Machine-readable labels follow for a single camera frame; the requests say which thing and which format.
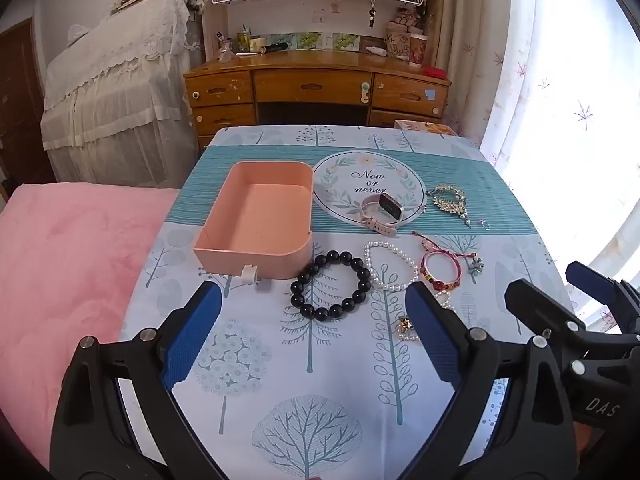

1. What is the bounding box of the gold charm brooch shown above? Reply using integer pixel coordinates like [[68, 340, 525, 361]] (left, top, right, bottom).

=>
[[396, 316, 414, 340]]

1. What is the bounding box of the orange magazine stack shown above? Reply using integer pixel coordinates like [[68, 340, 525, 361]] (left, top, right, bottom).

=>
[[395, 119, 457, 136]]

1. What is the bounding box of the black bead bracelet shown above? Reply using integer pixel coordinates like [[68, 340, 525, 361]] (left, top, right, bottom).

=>
[[290, 249, 373, 322]]

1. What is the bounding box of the pink plastic tray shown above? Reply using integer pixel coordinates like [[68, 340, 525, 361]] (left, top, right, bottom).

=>
[[193, 160, 314, 284]]

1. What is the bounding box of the silver flower earring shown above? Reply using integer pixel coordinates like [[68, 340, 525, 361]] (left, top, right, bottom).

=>
[[469, 257, 484, 276]]

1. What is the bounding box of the silver ring pink stone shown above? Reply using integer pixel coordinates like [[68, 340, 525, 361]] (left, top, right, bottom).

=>
[[478, 219, 491, 231]]

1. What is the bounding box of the red cup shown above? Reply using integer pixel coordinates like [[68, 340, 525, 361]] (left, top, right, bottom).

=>
[[409, 34, 428, 67]]

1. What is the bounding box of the floral window curtain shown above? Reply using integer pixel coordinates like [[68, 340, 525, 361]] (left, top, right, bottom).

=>
[[436, 0, 639, 283]]

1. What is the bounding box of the white pearl bracelet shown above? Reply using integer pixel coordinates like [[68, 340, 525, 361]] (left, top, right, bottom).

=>
[[362, 239, 420, 294]]

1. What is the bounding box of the patterned paper bag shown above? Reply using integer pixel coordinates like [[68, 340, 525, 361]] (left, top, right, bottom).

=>
[[385, 22, 410, 61]]

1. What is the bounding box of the brown wooden door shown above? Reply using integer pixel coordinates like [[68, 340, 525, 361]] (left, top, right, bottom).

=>
[[0, 18, 55, 194]]

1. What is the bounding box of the pink fluffy blanket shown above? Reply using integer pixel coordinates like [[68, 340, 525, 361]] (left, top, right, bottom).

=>
[[1, 183, 178, 466]]

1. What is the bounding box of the red pouch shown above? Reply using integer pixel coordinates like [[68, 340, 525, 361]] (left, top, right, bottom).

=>
[[423, 66, 447, 80]]

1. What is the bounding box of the wooden desk with drawers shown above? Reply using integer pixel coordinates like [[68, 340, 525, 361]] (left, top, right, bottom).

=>
[[184, 50, 450, 148]]

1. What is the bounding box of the wooden bookshelf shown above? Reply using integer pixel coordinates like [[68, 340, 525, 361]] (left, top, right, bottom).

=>
[[202, 0, 442, 61]]

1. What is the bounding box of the red string bracelet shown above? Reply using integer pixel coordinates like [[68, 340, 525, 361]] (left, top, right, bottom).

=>
[[411, 231, 476, 293]]

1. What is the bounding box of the pink smart watch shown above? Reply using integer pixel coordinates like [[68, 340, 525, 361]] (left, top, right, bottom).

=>
[[360, 192, 404, 237]]

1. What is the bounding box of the lace covered piano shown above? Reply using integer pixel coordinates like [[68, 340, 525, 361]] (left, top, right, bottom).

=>
[[40, 0, 204, 188]]

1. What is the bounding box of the tree pattern tablecloth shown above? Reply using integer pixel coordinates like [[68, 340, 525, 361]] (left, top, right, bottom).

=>
[[120, 126, 568, 479]]

